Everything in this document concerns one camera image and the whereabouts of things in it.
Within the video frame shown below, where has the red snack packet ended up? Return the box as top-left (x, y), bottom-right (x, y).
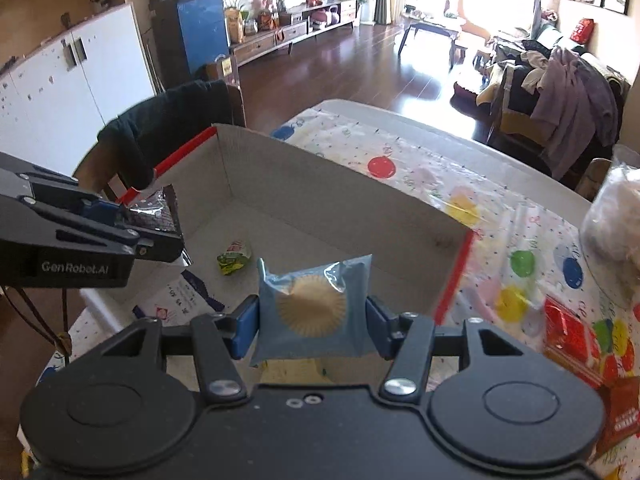
top-left (541, 295), bottom-right (603, 386)

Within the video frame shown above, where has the wooden chair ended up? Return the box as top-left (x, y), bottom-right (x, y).
top-left (72, 82), bottom-right (248, 201)

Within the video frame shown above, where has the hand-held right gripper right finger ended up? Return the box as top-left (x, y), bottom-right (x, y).
top-left (365, 295), bottom-right (522, 406)

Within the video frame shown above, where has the red cardboard box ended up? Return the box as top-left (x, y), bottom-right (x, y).
top-left (80, 124), bottom-right (474, 386)

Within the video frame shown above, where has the black silver snack packet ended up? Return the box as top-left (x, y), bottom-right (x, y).
top-left (119, 184), bottom-right (194, 265)

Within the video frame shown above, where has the purple cloth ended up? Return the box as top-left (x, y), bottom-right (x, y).
top-left (529, 46), bottom-right (622, 182)

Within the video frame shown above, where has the white purple snack packet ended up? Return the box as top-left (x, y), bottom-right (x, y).
top-left (131, 269), bottom-right (227, 328)

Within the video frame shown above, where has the white cabinet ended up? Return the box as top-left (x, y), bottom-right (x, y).
top-left (0, 2), bottom-right (157, 173)

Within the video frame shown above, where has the green yellow snack packet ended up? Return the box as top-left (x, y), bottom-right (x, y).
top-left (216, 241), bottom-right (252, 277)

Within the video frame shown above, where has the dark gripper cable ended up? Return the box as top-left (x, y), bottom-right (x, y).
top-left (0, 285), bottom-right (75, 363)

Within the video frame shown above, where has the wooden coffee table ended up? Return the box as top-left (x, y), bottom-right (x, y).
top-left (399, 7), bottom-right (469, 69)

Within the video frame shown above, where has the white plastic bag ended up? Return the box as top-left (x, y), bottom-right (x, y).
top-left (582, 144), bottom-right (640, 271)

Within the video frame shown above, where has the dark sofa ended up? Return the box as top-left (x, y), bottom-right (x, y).
top-left (472, 25), bottom-right (631, 181)

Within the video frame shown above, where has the blue cupcake snack packet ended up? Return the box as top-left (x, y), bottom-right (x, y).
top-left (250, 254), bottom-right (373, 368)

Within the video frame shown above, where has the blue cabinet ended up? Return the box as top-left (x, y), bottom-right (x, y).
top-left (149, 0), bottom-right (232, 97)

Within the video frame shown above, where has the brown paper bag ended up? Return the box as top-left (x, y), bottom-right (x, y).
top-left (206, 56), bottom-right (238, 86)

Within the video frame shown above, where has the brown chair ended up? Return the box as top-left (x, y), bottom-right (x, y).
top-left (575, 157), bottom-right (613, 198)

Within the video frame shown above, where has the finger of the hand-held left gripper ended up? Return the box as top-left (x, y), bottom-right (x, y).
top-left (20, 195), bottom-right (187, 264)
top-left (0, 152), bottom-right (128, 223)

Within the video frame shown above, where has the colourful dotted tablecloth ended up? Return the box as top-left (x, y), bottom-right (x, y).
top-left (20, 107), bottom-right (640, 480)

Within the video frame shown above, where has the dark pet bed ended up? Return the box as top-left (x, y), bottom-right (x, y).
top-left (451, 80), bottom-right (488, 106)

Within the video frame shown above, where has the wooden television cabinet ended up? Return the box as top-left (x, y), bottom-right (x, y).
top-left (229, 0), bottom-right (359, 67)

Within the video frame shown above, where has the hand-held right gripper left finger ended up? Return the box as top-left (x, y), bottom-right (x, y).
top-left (107, 295), bottom-right (262, 407)

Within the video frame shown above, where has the red cushion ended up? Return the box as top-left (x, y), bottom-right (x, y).
top-left (570, 18), bottom-right (595, 45)

